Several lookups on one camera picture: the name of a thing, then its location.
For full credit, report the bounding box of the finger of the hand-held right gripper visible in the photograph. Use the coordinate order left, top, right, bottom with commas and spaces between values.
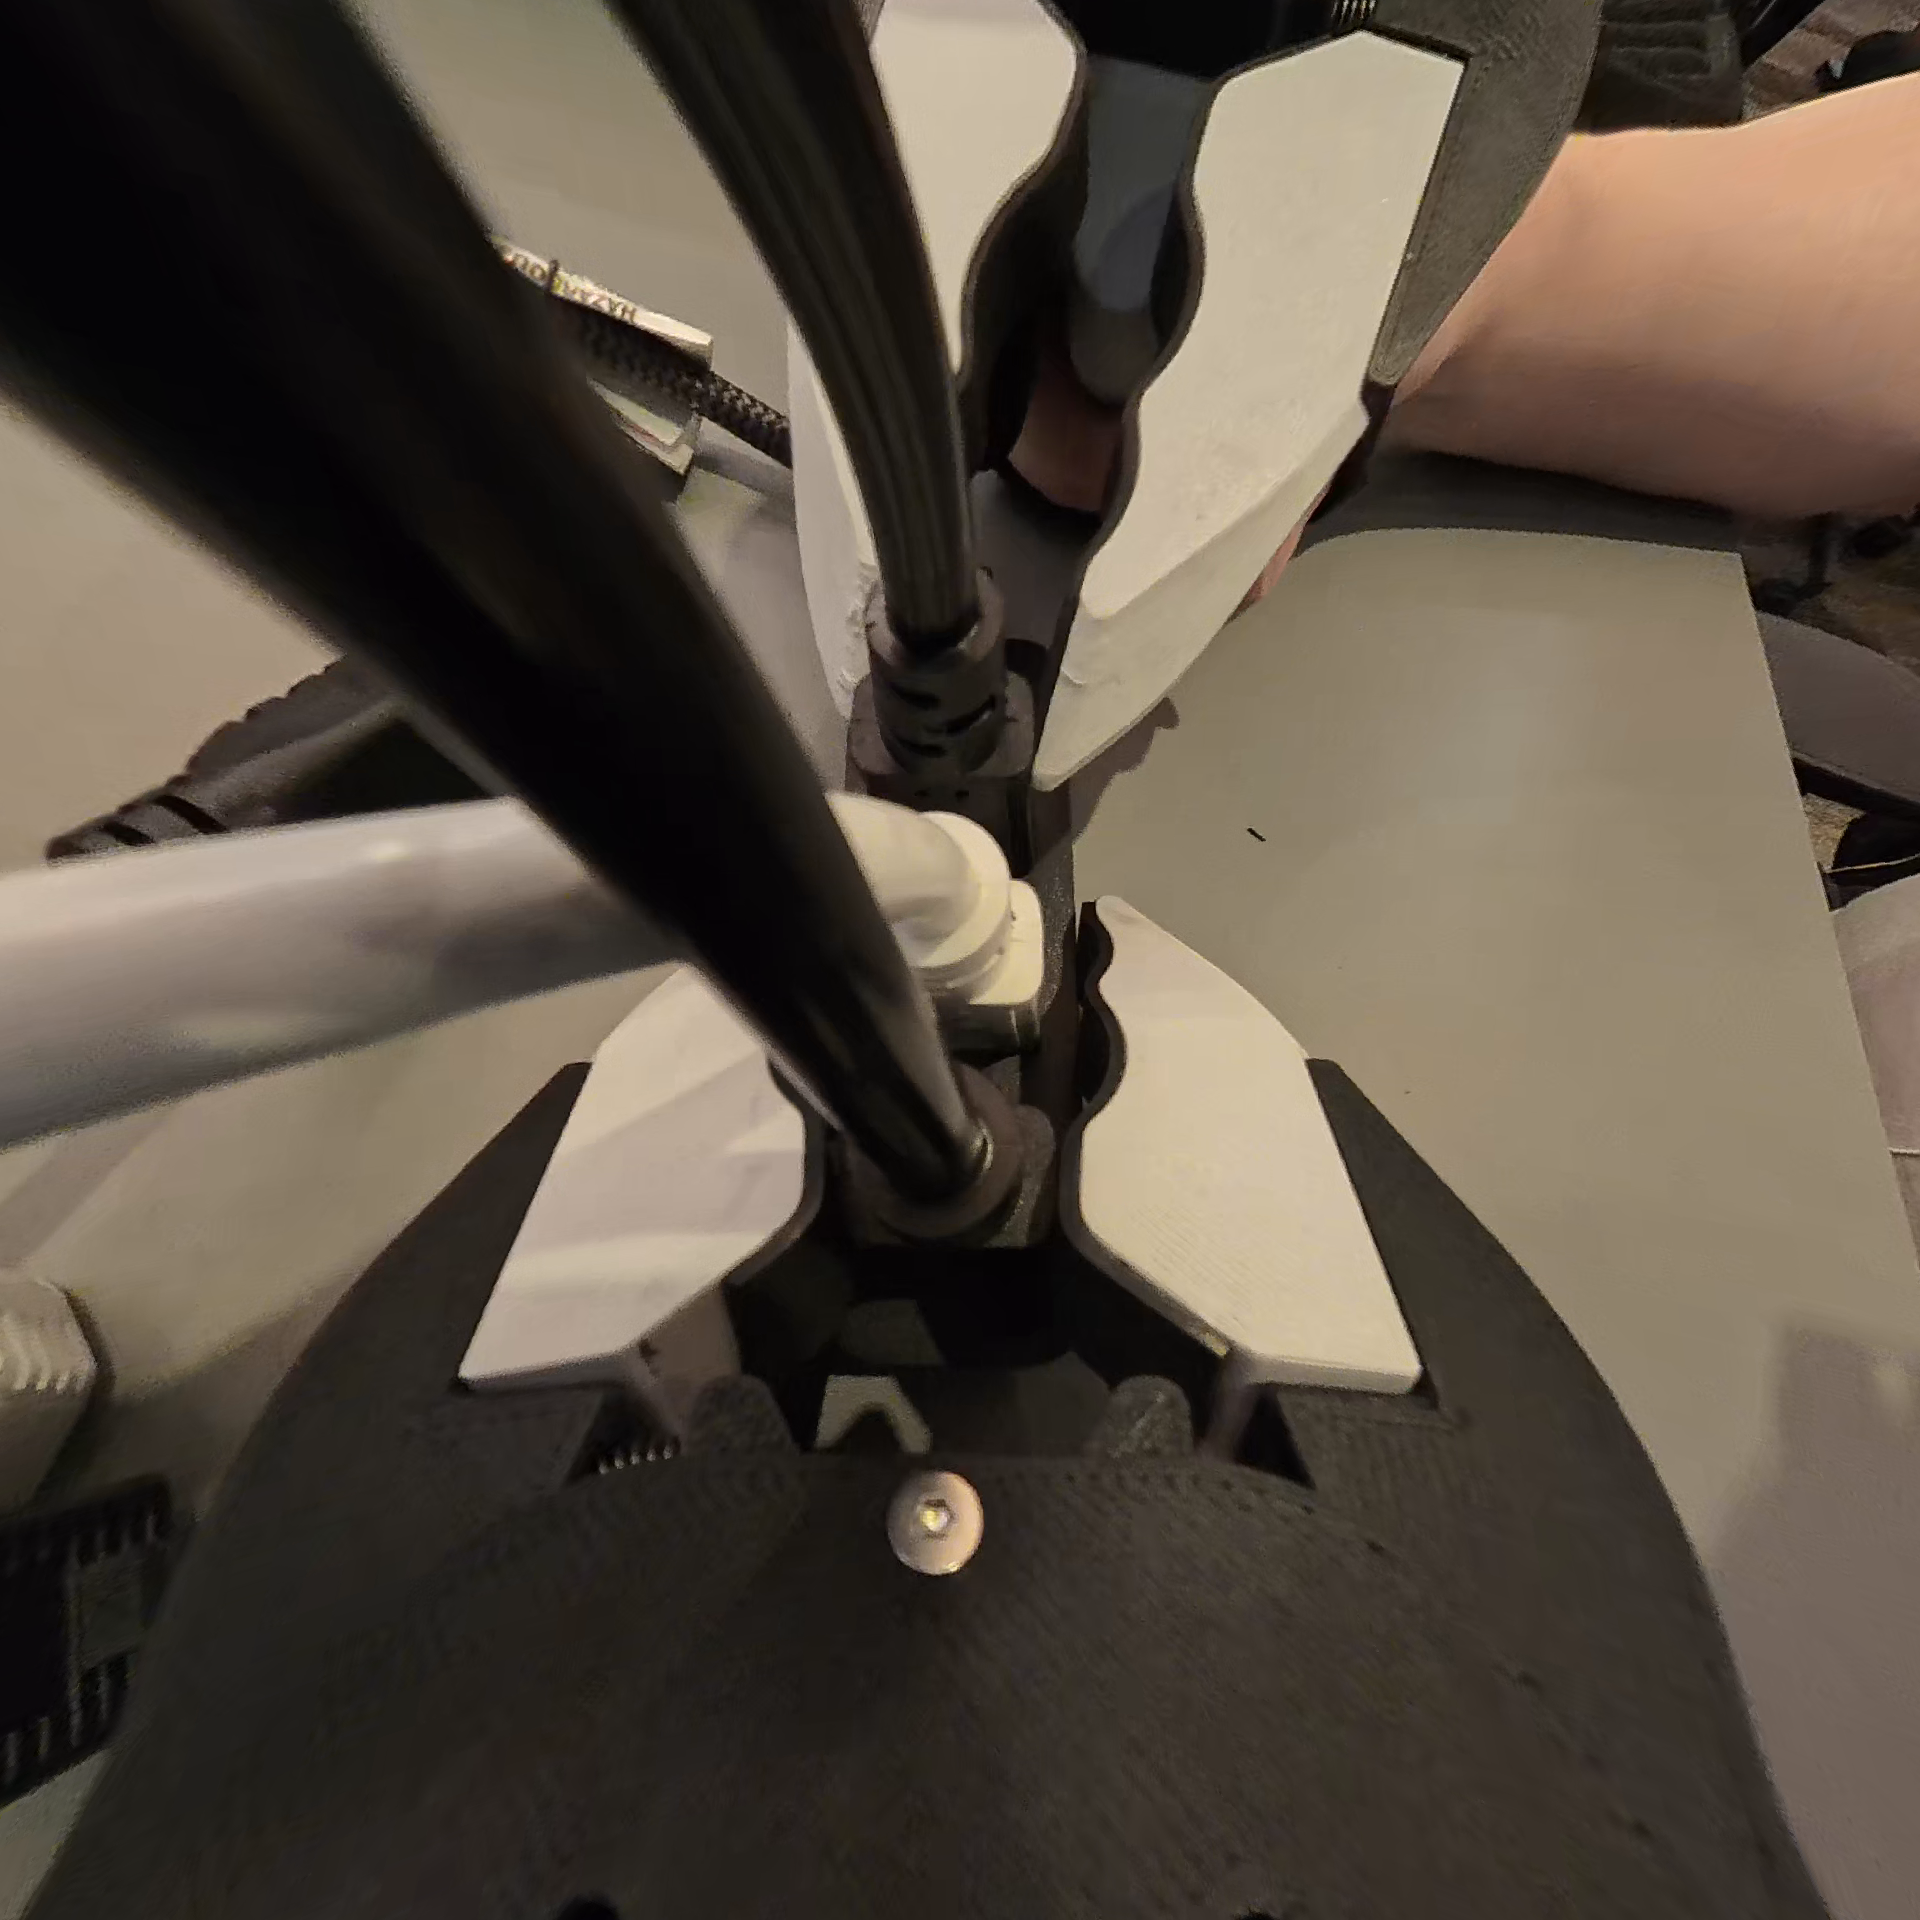
1032, 30, 1472, 792
788, 0, 1087, 726

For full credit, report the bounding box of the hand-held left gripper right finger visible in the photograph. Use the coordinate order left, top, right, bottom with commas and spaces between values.
1058, 896, 1423, 1404

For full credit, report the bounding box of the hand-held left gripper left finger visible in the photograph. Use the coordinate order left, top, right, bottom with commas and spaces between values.
457, 968, 842, 1404

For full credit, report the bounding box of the black power cord with plug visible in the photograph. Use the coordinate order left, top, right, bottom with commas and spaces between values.
45, 0, 1040, 864

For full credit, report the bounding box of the braided cord with plug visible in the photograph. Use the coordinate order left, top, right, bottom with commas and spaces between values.
494, 241, 799, 497

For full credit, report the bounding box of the black power strip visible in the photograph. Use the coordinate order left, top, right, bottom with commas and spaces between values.
817, 638, 1114, 1367

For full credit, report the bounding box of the white power cord with plug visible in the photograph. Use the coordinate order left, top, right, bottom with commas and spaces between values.
0, 792, 1046, 1510

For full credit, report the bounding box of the black usb cable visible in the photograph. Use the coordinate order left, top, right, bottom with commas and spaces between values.
0, 0, 1059, 1805

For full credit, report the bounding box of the person's right forearm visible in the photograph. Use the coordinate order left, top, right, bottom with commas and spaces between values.
1372, 67, 1920, 524

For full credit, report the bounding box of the person's right hand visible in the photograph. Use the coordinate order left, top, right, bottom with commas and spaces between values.
1009, 348, 1124, 515

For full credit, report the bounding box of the white warning tag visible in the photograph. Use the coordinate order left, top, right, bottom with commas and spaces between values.
494, 241, 715, 378

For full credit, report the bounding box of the black chair base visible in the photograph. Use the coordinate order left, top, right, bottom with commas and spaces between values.
1748, 511, 1920, 902

